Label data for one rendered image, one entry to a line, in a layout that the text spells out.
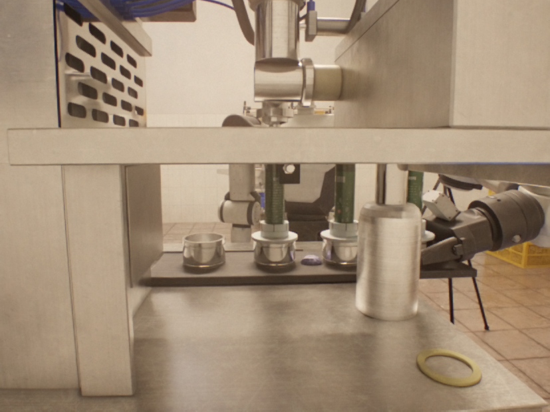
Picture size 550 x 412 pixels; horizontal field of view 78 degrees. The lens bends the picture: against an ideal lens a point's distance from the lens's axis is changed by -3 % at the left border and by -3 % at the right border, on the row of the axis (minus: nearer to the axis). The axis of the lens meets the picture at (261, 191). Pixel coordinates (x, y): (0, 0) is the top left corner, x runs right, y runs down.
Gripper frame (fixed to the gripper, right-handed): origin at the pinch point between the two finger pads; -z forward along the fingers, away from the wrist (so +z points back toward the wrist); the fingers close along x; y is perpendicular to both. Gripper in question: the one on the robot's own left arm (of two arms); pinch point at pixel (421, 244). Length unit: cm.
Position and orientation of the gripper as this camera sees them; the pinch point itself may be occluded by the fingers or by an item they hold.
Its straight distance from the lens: 63.0
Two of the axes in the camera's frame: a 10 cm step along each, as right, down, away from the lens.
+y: -2.6, -9.6, -1.2
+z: 9.6, -2.6, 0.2
